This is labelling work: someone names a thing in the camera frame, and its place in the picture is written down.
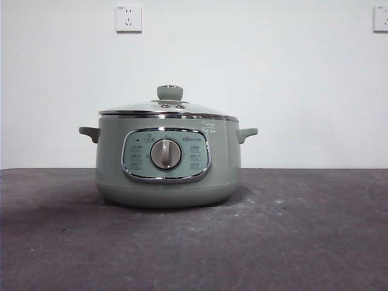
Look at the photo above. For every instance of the white wall socket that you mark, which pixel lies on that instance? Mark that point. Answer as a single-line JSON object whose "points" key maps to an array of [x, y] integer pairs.
{"points": [[381, 18], [128, 18]]}

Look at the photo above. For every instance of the glass lid with green knob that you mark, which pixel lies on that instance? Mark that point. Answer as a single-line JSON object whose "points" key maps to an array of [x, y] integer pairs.
{"points": [[169, 92]]}

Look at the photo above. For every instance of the pale green electric pot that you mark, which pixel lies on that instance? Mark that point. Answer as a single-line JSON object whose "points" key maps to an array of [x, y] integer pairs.
{"points": [[112, 169]]}

